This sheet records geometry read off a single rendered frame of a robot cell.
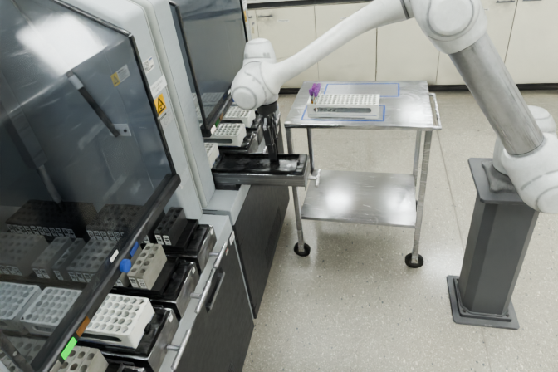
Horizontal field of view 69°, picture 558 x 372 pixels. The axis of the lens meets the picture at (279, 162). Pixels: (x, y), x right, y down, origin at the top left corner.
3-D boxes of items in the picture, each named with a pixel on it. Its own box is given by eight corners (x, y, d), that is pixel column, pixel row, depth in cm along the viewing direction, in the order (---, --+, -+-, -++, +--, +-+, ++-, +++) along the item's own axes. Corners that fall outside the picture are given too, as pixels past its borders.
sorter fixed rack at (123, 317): (30, 335, 99) (17, 320, 96) (56, 301, 107) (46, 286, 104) (137, 351, 93) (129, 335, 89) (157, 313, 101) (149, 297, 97)
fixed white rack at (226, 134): (173, 148, 168) (168, 134, 164) (182, 135, 176) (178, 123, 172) (241, 149, 161) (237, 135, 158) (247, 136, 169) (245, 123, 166)
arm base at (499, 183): (531, 158, 152) (534, 145, 149) (550, 195, 135) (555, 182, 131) (478, 157, 156) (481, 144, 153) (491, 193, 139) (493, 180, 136)
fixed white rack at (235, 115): (187, 129, 180) (183, 117, 177) (195, 119, 188) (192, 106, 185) (250, 129, 173) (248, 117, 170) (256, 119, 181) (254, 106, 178)
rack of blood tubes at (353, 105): (307, 117, 173) (305, 104, 170) (311, 106, 181) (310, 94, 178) (378, 118, 166) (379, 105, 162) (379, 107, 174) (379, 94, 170)
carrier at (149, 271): (160, 258, 114) (154, 243, 110) (167, 258, 113) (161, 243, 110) (142, 292, 104) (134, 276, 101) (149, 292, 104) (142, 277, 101)
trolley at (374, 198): (293, 256, 217) (276, 124, 172) (308, 202, 254) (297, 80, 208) (424, 271, 200) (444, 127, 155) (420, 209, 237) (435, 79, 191)
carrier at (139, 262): (154, 257, 114) (147, 242, 111) (160, 257, 114) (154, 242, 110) (134, 291, 105) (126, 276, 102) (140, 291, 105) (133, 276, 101)
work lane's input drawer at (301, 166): (135, 185, 160) (129, 166, 155) (151, 165, 171) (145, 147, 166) (317, 192, 144) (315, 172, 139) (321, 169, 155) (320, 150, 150)
